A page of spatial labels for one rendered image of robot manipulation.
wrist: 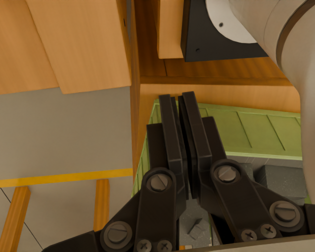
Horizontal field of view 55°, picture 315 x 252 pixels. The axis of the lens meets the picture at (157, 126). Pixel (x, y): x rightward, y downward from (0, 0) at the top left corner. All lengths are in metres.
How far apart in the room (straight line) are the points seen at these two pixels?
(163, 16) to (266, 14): 0.24
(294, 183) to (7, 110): 1.55
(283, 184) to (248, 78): 0.34
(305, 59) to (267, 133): 0.48
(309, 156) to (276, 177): 0.66
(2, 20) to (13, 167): 1.81
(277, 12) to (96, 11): 0.28
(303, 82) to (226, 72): 0.51
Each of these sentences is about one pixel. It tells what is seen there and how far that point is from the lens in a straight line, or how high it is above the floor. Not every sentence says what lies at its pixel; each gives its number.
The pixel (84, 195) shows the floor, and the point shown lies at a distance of 2.53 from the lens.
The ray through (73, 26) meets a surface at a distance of 0.55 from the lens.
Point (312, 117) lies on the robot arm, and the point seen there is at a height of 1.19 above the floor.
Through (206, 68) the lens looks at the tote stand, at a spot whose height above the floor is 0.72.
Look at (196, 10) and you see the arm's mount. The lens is 0.54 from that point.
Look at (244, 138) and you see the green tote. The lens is 0.75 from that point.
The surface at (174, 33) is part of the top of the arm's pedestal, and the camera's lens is 0.61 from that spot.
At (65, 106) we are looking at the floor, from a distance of 1.85.
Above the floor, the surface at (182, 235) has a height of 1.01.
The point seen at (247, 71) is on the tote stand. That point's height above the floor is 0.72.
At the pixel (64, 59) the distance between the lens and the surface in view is 0.58.
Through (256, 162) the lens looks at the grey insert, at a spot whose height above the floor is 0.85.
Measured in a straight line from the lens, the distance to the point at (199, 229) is 0.87.
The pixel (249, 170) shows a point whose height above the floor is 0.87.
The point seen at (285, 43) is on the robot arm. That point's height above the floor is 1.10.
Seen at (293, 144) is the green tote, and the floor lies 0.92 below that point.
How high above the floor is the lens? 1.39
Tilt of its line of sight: 46 degrees down
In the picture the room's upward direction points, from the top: 173 degrees clockwise
